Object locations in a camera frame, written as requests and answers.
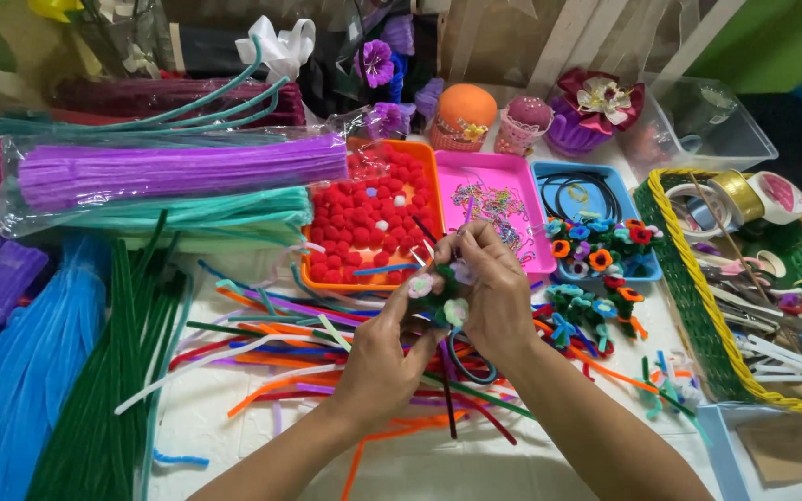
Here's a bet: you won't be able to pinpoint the blue plastic tray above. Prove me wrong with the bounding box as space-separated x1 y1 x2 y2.
530 160 664 283

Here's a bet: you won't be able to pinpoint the pastel pipe cleaner scraps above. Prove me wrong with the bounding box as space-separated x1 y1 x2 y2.
636 349 711 446

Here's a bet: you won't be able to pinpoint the person's right hand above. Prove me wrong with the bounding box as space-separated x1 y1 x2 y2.
433 220 543 374

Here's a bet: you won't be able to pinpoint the pack of maroon pipe cleaners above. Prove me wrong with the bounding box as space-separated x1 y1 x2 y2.
53 75 307 128

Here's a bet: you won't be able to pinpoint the straight blue pipe cleaner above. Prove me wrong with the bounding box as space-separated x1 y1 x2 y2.
353 262 422 276

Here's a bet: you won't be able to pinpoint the white ribbon bow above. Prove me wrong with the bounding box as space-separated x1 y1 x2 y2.
235 15 317 83

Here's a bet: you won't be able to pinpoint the green and yellow woven basket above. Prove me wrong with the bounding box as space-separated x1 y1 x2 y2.
634 167 802 417

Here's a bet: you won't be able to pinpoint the pile of colourful metal chains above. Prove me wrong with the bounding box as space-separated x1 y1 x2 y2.
451 181 537 264

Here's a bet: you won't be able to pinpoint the bunch of purple pipe cleaner flowers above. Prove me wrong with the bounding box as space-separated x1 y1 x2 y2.
354 14 445 141

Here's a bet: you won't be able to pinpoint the orange plastic tray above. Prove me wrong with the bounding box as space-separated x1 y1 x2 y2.
300 138 448 295

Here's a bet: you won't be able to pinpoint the yellow artificial flower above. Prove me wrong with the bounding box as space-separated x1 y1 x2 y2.
28 0 86 24

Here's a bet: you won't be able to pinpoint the short maroon pipe cleaner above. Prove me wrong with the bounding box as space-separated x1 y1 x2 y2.
411 215 441 246

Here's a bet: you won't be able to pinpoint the pile of small pipe cleaner flowers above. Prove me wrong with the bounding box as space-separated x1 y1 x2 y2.
542 216 665 357

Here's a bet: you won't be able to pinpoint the gold tape roll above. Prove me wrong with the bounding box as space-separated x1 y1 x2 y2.
709 170 765 225

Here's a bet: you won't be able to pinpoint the purple ornament with maroon ribbon flower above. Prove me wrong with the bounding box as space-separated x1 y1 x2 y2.
543 67 646 158

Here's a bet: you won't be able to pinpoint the pile of red pompoms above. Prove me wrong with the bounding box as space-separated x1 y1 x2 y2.
308 145 438 285

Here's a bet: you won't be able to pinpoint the pink ball pincushion basket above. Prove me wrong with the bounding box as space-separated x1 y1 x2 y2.
493 95 555 157

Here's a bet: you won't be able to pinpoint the green pipe cleaner flower headband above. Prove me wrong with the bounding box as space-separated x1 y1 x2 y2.
407 256 501 387

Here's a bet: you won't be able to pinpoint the light blue tray with cardboard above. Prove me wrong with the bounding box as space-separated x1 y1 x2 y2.
696 402 802 501

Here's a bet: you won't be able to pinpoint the heap of loose colourful pipe cleaners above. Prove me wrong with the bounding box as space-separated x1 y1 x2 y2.
114 259 660 501

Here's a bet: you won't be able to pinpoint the short blue pipe cleaner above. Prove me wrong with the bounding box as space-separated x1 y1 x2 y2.
152 449 211 469

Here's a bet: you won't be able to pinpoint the person's left hand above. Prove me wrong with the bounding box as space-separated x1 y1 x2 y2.
330 276 448 431

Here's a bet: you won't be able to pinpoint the thin wooden stick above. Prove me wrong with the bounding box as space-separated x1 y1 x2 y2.
686 173 799 349

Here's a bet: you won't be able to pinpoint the bundle of dark green pipe cleaners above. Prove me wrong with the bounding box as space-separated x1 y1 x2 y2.
26 209 194 501

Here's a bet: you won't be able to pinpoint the clear tape roll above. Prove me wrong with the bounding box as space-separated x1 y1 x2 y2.
664 182 731 242

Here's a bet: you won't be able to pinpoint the white and red tape roll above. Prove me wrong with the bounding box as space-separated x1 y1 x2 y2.
748 171 802 225

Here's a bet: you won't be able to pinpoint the pack of blue pipe cleaners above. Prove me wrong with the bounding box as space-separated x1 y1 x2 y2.
0 235 111 501

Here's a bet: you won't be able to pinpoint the orange ball pincushion basket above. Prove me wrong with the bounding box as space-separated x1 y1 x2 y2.
429 83 498 153

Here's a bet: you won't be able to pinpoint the clear plastic box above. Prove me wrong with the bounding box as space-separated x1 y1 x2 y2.
618 72 780 185

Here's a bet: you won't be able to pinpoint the pack of purple pipe cleaners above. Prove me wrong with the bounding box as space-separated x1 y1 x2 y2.
0 131 350 239

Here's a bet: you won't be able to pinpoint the pack of mint pipe cleaners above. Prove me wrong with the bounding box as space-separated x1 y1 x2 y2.
74 185 315 253

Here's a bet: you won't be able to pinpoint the bundle of white sticks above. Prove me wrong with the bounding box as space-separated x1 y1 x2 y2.
738 333 802 391

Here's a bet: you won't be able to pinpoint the pink plastic tray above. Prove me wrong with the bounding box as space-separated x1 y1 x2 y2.
434 149 558 276

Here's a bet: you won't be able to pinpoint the bundle of black headbands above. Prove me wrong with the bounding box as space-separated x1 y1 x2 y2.
537 171 623 224

